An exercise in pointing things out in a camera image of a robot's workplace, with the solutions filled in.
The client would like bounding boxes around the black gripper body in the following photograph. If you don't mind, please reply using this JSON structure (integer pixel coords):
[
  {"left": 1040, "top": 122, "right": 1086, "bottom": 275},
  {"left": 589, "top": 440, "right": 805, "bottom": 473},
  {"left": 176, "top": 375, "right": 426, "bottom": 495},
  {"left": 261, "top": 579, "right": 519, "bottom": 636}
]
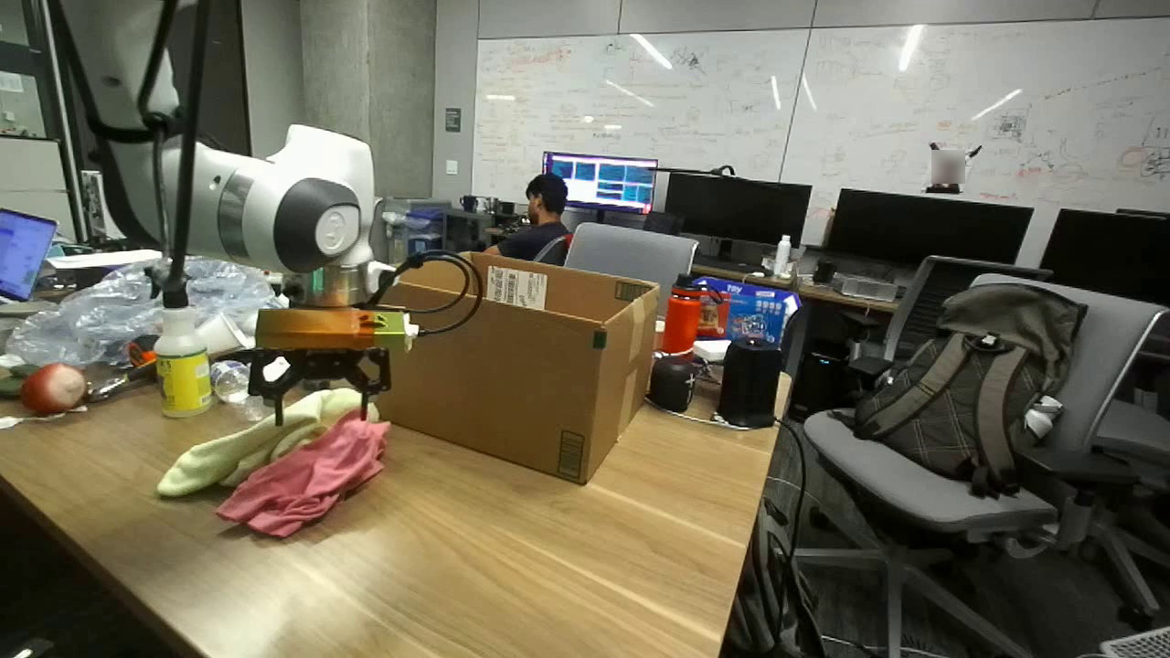
[{"left": 250, "top": 343, "right": 395, "bottom": 395}]

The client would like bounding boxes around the pink cloth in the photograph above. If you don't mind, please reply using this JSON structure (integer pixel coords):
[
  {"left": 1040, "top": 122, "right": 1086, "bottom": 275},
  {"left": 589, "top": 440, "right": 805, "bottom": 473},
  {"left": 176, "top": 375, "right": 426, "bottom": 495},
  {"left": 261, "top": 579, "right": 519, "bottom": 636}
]
[{"left": 216, "top": 412, "right": 395, "bottom": 541}]

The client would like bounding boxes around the cardboard box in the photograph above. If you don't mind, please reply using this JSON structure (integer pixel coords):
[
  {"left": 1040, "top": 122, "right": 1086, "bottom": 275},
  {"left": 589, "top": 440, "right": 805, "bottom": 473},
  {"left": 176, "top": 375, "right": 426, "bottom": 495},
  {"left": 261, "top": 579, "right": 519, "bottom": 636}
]
[{"left": 377, "top": 250, "right": 661, "bottom": 486}]

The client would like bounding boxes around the small black box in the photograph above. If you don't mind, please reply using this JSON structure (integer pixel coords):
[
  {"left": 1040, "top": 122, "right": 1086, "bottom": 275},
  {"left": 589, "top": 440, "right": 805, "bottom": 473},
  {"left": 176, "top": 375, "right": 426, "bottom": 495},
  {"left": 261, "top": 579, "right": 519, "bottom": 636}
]
[{"left": 649, "top": 353, "right": 703, "bottom": 412}]

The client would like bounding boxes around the pale green towel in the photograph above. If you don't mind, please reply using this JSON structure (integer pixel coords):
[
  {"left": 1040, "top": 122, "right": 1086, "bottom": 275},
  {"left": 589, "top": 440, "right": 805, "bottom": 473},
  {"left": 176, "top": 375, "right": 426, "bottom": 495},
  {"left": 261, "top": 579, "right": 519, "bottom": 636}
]
[{"left": 154, "top": 382, "right": 368, "bottom": 501}]

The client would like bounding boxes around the yellow spray bottle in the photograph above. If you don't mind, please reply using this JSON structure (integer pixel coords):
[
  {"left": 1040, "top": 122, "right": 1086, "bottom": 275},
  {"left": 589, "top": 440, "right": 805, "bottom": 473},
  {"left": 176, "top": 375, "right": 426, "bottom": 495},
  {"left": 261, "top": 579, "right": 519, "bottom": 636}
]
[{"left": 149, "top": 303, "right": 216, "bottom": 421}]

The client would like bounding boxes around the clear plastic bag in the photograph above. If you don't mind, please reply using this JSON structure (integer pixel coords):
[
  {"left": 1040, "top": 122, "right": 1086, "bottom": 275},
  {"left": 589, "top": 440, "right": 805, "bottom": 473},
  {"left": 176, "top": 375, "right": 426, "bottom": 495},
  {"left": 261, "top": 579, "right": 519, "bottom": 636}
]
[{"left": 3, "top": 252, "right": 290, "bottom": 370}]

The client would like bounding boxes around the red apple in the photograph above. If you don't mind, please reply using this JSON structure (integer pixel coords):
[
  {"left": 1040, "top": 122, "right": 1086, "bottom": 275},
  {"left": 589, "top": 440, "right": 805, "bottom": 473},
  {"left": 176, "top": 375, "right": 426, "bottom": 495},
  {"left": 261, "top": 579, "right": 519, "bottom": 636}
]
[{"left": 20, "top": 362, "right": 92, "bottom": 418}]

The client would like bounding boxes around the seated person dark shirt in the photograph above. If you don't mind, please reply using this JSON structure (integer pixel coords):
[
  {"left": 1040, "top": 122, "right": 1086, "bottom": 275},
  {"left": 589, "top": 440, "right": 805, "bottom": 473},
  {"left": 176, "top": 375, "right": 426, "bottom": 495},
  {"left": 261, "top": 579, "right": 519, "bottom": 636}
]
[{"left": 493, "top": 167, "right": 576, "bottom": 266}]

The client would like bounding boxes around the grey padded office chair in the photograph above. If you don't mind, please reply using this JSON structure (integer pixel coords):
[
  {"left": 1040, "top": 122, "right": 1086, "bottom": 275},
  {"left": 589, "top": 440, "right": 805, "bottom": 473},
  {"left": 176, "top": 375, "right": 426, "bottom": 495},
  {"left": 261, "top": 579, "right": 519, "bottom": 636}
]
[{"left": 561, "top": 220, "right": 703, "bottom": 303}]

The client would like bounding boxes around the open laptop blue screen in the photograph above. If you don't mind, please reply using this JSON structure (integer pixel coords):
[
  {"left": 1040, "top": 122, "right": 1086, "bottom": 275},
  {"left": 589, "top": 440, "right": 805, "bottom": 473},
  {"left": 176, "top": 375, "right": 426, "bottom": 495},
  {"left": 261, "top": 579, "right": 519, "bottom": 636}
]
[{"left": 0, "top": 205, "right": 64, "bottom": 303}]

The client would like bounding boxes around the red bottle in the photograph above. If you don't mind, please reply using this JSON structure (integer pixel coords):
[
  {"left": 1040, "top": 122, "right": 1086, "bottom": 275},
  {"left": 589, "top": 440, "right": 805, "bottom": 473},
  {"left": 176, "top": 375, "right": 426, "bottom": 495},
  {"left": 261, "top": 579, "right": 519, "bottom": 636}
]
[{"left": 657, "top": 285, "right": 706, "bottom": 357}]

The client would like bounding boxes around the lit computer monitor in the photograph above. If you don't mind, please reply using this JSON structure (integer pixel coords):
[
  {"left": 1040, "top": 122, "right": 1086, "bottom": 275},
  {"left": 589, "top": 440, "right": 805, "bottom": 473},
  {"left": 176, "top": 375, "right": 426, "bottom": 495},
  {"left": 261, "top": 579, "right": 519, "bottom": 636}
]
[{"left": 541, "top": 150, "right": 661, "bottom": 214}]

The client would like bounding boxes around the black cylindrical speaker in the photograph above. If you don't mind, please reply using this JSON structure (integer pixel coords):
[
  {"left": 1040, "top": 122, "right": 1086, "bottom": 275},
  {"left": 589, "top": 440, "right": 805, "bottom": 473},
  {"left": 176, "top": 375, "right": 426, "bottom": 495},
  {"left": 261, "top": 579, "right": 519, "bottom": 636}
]
[{"left": 717, "top": 335, "right": 783, "bottom": 428}]

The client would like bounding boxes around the blue printed carton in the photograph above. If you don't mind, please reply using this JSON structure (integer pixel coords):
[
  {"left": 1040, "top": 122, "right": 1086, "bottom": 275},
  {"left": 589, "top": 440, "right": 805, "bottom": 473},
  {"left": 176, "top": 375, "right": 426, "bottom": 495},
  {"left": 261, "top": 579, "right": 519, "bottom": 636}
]
[{"left": 693, "top": 272, "right": 801, "bottom": 348}]

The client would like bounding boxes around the dark computer monitor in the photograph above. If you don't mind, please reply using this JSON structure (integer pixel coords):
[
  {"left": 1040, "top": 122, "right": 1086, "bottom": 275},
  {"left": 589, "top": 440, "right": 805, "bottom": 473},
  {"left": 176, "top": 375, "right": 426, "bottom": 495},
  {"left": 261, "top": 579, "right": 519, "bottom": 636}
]
[
  {"left": 827, "top": 185, "right": 1040, "bottom": 272},
  {"left": 1040, "top": 205, "right": 1170, "bottom": 306},
  {"left": 661, "top": 167, "right": 814, "bottom": 250}
]

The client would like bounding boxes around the grey mesh office chair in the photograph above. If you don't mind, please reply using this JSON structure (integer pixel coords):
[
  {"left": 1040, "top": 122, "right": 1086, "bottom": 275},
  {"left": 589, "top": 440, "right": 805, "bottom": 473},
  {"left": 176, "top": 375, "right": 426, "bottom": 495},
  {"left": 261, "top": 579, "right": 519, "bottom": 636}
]
[{"left": 799, "top": 272, "right": 1170, "bottom": 636}]

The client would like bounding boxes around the olive grey backpack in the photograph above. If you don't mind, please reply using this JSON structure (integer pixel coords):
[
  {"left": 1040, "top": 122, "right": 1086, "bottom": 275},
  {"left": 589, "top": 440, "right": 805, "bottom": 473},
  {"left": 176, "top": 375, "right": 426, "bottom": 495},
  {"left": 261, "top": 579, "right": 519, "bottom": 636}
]
[{"left": 852, "top": 283, "right": 1091, "bottom": 497}]

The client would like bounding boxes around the llama plush toy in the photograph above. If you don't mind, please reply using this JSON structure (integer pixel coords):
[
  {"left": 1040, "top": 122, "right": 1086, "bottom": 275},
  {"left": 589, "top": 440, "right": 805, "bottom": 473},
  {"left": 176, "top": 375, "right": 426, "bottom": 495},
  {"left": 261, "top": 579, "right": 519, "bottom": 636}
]
[{"left": 925, "top": 138, "right": 987, "bottom": 198}]

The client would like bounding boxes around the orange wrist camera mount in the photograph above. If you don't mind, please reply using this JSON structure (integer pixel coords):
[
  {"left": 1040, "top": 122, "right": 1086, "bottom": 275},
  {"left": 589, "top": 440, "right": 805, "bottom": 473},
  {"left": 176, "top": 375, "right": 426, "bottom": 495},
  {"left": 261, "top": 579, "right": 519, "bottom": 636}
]
[{"left": 254, "top": 303, "right": 421, "bottom": 357}]

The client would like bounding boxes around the black camera cable loop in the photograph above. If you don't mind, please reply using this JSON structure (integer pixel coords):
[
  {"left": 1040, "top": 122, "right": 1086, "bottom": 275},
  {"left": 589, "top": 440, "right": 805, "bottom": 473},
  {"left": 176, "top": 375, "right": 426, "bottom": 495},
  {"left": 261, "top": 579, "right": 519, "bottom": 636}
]
[{"left": 362, "top": 250, "right": 487, "bottom": 340}]

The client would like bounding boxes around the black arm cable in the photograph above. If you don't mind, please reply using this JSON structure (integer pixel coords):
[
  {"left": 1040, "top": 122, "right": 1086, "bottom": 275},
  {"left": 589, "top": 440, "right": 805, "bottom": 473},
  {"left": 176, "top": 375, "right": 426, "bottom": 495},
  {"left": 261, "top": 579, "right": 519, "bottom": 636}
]
[{"left": 47, "top": 0, "right": 211, "bottom": 306}]

